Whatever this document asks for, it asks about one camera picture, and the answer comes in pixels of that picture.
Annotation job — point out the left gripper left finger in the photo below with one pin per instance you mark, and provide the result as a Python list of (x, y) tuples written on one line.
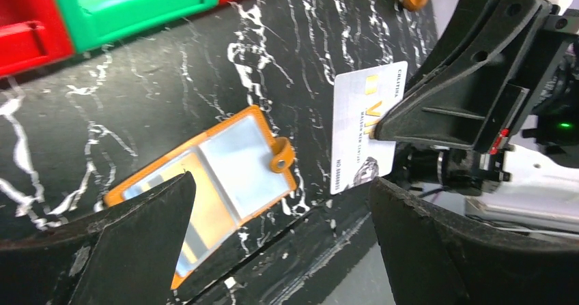
[(125, 254)]

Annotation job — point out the left red bin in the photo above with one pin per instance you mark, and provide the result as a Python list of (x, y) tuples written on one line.
[(33, 34)]

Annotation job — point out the silver VIP card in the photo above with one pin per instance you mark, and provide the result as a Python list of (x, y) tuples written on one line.
[(361, 98)]

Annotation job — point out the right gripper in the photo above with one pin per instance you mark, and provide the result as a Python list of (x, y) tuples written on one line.
[(500, 68)]

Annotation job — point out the orange card holder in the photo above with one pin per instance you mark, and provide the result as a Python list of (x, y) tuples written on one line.
[(240, 169)]

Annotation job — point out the green bin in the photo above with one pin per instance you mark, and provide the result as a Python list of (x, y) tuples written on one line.
[(92, 23)]

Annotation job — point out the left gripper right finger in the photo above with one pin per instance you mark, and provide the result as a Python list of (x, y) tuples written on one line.
[(435, 256)]

